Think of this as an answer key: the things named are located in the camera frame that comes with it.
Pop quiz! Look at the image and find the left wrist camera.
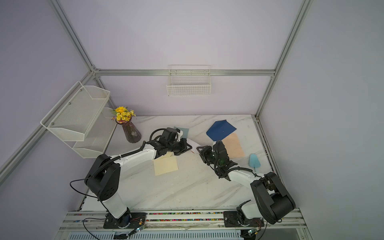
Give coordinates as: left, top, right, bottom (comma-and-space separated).
176, 128, 183, 142

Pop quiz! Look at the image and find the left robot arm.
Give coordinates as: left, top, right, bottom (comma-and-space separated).
84, 128, 193, 220

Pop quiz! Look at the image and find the small light blue object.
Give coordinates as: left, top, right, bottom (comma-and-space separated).
249, 154, 261, 169

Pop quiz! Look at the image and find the yellow flower bouquet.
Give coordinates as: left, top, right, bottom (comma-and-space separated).
112, 107, 136, 124

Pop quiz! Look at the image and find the dark blue envelope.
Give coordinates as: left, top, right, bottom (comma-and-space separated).
206, 120, 237, 142

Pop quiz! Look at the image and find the white wire wall basket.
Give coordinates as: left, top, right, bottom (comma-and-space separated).
167, 65, 212, 97

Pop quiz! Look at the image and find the dark glass vase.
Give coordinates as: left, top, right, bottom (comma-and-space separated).
121, 121, 142, 144

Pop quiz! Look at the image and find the aluminium front rail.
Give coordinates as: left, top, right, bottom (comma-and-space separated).
55, 209, 312, 240

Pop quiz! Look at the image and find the white mesh two-tier shelf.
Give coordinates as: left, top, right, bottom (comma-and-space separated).
41, 82, 117, 159

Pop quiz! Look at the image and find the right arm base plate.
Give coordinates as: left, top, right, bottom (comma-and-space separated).
223, 211, 265, 228

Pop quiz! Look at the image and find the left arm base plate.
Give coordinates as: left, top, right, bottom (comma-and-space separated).
103, 212, 147, 229

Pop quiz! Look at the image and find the red bordered letter paper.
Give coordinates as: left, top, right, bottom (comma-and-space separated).
187, 139, 201, 154

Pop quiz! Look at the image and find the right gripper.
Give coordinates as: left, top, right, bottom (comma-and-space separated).
197, 145, 221, 167

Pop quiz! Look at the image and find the teal envelope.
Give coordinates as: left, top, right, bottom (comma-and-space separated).
174, 127, 189, 139

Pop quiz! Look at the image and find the cream paper sheet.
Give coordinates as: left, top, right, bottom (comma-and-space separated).
154, 152, 179, 176

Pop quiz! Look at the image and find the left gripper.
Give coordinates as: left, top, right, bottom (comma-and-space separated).
167, 138, 193, 156

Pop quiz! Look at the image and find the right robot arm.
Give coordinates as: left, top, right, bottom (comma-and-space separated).
197, 141, 296, 227

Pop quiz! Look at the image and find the peach paper sheet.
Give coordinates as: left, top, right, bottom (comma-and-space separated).
222, 133, 245, 159

